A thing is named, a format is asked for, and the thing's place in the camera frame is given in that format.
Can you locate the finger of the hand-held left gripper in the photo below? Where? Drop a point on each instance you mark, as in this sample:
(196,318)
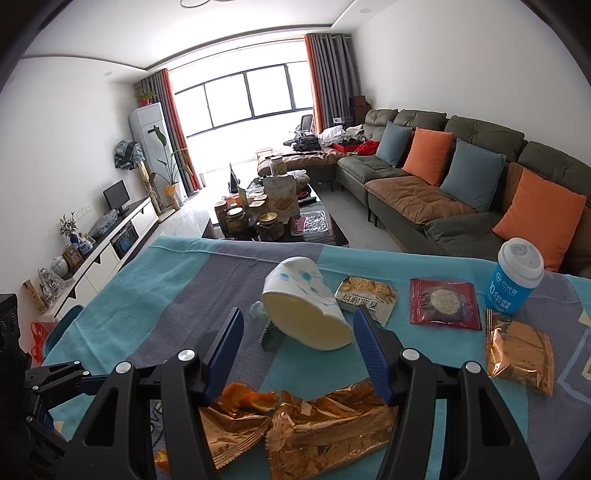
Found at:
(60,376)

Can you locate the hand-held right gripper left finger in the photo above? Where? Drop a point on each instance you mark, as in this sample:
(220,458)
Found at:
(226,350)

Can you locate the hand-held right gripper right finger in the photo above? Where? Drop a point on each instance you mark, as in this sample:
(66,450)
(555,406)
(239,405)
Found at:
(369,350)

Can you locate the green clear plastic wrapper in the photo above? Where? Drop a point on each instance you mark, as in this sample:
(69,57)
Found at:
(268,332)

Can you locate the white paper bowl blue dots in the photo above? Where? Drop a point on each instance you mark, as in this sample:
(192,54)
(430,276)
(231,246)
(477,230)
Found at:
(304,304)

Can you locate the gold foil wrapper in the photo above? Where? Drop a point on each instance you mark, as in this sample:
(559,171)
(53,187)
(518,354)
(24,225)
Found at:
(231,434)
(519,350)
(323,429)

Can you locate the red plastic bag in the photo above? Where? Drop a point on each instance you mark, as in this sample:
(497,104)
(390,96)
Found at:
(39,341)

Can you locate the cracker snack wrapper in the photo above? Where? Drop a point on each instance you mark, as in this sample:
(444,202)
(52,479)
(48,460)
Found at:
(364,295)

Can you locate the teal printed blanket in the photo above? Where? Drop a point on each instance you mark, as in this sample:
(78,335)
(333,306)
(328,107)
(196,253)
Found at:
(184,277)

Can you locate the yellow cardboard box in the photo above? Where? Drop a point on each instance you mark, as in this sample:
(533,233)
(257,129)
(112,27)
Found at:
(33,295)

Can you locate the red snack wrapper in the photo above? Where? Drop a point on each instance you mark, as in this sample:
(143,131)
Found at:
(445,302)

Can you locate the ship model in clear case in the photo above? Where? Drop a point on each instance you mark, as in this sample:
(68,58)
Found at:
(50,286)

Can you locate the white ceramic jar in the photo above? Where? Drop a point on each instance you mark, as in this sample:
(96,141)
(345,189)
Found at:
(58,266)

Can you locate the dark glass coffee table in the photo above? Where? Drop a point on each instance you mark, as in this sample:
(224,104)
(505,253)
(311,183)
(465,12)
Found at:
(339,235)

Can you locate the white TV cabinet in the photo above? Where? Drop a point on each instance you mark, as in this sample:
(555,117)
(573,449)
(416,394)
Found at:
(101,263)

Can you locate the small orange peel piece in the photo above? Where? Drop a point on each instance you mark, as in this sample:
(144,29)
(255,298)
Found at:
(161,461)

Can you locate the group of glass jars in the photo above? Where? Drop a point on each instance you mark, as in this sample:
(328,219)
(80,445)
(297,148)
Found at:
(270,226)

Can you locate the blue and white porcelain jar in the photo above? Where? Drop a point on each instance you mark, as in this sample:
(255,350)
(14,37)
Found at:
(85,244)

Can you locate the clear plastic tray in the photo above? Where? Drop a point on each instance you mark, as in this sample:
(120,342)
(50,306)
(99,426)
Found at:
(318,226)

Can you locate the vase with branches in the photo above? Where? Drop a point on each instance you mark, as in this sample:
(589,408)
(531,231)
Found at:
(69,228)

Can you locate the plastic wrapped bundle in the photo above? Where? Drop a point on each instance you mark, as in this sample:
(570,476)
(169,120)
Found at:
(104,224)

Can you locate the blue paper cup white lid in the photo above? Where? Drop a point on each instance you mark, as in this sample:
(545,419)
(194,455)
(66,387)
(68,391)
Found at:
(512,281)

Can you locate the brown sofa seat pad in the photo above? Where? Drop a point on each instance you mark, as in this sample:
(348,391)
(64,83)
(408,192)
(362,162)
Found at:
(415,198)

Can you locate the kraft snack bag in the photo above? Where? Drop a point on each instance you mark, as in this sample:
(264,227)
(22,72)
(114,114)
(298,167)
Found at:
(280,198)

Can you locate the black cone ornament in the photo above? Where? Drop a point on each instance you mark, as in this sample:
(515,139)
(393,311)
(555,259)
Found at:
(234,180)

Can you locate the tall leafy potted plant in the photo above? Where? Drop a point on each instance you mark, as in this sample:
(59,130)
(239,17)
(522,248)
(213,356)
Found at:
(173,175)

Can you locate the black monitor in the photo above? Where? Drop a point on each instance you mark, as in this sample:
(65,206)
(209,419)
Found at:
(116,194)

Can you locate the orange cushion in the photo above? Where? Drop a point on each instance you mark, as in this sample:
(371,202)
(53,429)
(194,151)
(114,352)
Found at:
(427,157)
(540,219)

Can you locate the red cloth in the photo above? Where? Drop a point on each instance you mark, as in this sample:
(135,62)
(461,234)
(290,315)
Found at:
(369,147)

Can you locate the blue cushion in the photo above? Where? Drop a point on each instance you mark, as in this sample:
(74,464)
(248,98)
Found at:
(473,175)
(392,143)

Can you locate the red flat box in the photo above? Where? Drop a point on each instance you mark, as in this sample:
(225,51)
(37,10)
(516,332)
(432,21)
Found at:
(344,147)

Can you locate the black clothes pile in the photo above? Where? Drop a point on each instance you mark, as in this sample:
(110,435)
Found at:
(305,142)

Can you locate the white clothes pile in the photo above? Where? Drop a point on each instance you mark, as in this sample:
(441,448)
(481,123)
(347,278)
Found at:
(339,134)

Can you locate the covered standing fan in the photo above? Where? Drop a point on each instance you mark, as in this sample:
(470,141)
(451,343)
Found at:
(127,154)

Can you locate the white standing air conditioner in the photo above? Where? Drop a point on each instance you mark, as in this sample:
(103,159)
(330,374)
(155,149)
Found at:
(147,138)

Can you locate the black office chair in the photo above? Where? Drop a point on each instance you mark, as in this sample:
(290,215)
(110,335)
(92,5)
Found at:
(304,124)

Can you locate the grey and orange curtain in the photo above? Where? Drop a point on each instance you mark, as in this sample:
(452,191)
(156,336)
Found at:
(171,120)
(332,78)

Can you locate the brown stacked boxes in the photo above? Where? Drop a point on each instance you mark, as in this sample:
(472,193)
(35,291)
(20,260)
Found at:
(360,108)

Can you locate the green sectional sofa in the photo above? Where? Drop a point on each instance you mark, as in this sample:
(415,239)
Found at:
(485,131)

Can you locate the large window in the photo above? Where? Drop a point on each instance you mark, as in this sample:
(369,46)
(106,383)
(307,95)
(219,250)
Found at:
(249,97)

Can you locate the small potted plant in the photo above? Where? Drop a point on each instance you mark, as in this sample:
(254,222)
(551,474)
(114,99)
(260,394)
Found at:
(145,97)

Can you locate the picture frame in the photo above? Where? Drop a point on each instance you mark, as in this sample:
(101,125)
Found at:
(72,257)

